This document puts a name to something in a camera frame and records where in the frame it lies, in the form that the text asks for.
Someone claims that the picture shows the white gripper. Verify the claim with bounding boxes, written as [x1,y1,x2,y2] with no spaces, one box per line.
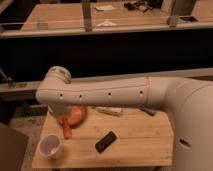
[48,105,72,122]

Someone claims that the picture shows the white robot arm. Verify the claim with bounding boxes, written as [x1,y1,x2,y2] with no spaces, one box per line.
[36,66,213,171]

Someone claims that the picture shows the white ceramic cup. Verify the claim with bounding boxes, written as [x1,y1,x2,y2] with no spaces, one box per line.
[38,134,62,159]

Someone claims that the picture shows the orange bowl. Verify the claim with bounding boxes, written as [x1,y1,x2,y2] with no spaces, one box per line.
[57,106,87,126]

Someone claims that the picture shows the black rectangular block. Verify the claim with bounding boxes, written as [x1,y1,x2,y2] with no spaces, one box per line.
[95,131,117,153]

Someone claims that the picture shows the wooden table board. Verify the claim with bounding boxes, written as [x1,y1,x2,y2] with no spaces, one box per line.
[31,80,175,170]

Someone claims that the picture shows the white paper on bench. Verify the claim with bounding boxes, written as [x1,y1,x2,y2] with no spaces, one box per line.
[94,5,115,11]

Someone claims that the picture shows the black tools on bench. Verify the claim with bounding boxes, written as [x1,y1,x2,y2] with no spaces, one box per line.
[124,1,152,13]

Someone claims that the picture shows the metal clamp on rail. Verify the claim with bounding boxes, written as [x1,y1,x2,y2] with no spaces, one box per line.
[0,68,27,88]

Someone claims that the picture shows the metal post left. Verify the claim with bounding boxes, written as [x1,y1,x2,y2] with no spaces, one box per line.
[82,0,92,32]

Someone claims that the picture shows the metal post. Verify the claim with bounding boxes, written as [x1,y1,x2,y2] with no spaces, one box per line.
[167,0,188,28]
[82,0,92,32]

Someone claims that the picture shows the metal post right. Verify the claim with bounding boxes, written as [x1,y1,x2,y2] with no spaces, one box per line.
[167,0,188,28]

